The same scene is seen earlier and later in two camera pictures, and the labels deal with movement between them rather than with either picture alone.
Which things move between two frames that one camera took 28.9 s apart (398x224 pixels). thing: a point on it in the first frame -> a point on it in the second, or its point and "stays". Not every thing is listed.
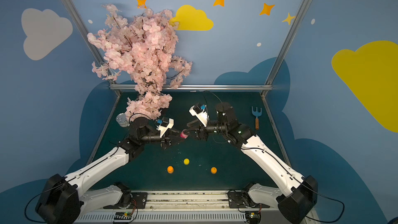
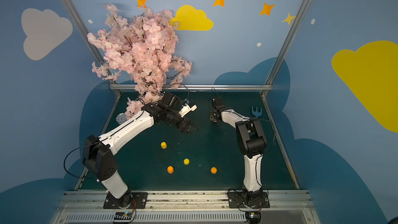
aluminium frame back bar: [202, 86] stays
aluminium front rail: [190, 207] stays
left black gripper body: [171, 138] -> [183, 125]
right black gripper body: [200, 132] -> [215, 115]
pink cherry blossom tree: [141, 47] stays
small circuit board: [123, 215] stays
